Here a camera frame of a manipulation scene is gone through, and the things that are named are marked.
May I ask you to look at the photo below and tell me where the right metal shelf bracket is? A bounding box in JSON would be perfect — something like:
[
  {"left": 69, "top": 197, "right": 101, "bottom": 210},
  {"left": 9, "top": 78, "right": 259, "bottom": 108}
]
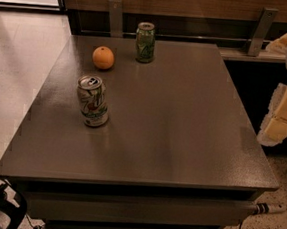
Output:
[{"left": 245, "top": 8, "right": 278, "bottom": 57}]

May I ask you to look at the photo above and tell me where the left metal shelf bracket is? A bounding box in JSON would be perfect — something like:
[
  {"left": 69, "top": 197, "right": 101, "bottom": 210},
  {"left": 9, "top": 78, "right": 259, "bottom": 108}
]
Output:
[{"left": 108, "top": 0, "right": 123, "bottom": 38}]

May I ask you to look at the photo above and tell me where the metal shelf bracket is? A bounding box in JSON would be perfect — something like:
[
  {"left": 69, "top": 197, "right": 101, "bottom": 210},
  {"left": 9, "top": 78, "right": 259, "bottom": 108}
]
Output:
[
  {"left": 245, "top": 8, "right": 278, "bottom": 57},
  {"left": 108, "top": 0, "right": 123, "bottom": 38}
]

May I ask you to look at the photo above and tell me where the white cylindrical handle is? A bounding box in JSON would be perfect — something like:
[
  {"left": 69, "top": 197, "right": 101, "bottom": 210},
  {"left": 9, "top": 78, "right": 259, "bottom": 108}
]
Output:
[{"left": 254, "top": 203, "right": 287, "bottom": 215}]

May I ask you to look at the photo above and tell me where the grey table with drawers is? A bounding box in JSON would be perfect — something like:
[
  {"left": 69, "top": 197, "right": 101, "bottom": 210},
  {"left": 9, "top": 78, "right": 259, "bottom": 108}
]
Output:
[{"left": 0, "top": 36, "right": 278, "bottom": 229}]

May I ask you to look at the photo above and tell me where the white 7up soda can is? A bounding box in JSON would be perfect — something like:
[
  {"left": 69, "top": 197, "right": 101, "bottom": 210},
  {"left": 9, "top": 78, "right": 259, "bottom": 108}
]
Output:
[{"left": 77, "top": 75, "right": 108, "bottom": 127}]

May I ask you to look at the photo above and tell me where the orange fruit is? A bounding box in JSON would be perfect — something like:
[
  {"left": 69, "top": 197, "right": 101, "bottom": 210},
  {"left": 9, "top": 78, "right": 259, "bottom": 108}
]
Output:
[{"left": 92, "top": 46, "right": 114, "bottom": 70}]

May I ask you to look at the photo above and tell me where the green soda can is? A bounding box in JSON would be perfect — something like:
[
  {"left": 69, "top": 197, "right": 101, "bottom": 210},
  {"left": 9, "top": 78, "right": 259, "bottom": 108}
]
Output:
[{"left": 135, "top": 22, "right": 155, "bottom": 63}]

